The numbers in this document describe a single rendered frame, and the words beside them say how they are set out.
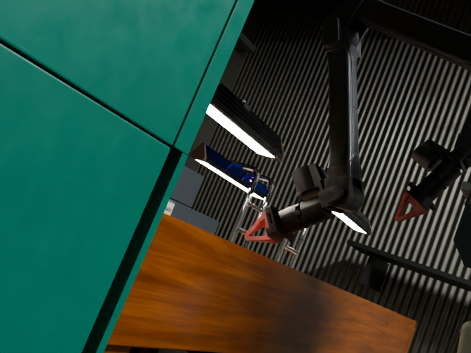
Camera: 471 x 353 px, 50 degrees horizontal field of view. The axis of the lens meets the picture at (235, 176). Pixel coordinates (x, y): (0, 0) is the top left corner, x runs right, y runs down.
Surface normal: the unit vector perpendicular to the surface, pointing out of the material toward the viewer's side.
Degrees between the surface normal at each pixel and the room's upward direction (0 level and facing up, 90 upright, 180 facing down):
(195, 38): 90
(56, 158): 90
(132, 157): 90
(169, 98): 90
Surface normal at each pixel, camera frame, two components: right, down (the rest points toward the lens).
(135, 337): 0.79, 0.25
